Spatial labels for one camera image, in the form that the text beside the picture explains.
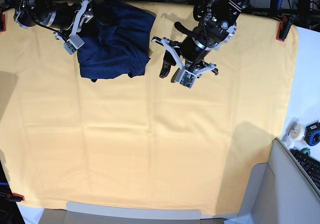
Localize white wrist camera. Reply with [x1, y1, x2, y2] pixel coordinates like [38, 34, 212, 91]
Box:
[177, 69, 197, 89]
[63, 34, 85, 55]

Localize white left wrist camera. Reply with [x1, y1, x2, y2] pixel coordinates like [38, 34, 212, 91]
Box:
[177, 69, 197, 89]

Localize blue black tape measure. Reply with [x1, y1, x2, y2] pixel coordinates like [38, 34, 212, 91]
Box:
[304, 121, 320, 146]

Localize yellow table cloth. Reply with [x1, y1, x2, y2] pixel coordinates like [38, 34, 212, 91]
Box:
[0, 10, 299, 216]

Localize black keyboard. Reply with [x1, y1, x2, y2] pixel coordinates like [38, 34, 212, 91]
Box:
[289, 149, 320, 198]

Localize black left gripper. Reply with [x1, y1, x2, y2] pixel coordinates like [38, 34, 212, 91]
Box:
[159, 36, 219, 82]

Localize red black clamp right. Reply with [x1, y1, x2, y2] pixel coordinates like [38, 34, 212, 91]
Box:
[276, 15, 294, 42]

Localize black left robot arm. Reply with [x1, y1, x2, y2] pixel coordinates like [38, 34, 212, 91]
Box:
[152, 0, 250, 88]

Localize white tape dispenser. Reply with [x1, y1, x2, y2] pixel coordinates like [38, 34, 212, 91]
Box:
[281, 118, 306, 149]

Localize blue long-sleeve shirt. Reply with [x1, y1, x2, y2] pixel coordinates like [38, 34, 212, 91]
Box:
[77, 0, 156, 82]

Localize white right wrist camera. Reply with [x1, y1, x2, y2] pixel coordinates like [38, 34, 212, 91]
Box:
[63, 34, 85, 55]

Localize green tape roll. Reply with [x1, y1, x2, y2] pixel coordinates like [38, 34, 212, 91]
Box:
[301, 148, 311, 156]

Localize red black clamp lower left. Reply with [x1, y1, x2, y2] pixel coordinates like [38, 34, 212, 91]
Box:
[4, 193, 25, 202]

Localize red black clamp upper left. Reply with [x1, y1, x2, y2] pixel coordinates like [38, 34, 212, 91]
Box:
[0, 8, 6, 32]

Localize red black clamp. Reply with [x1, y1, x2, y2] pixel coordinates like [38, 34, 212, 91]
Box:
[276, 15, 294, 42]
[0, 8, 6, 32]
[4, 193, 25, 202]

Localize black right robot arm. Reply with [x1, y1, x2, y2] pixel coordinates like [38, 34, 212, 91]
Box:
[12, 0, 110, 42]

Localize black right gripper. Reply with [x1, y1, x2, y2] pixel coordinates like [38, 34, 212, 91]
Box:
[52, 0, 118, 41]

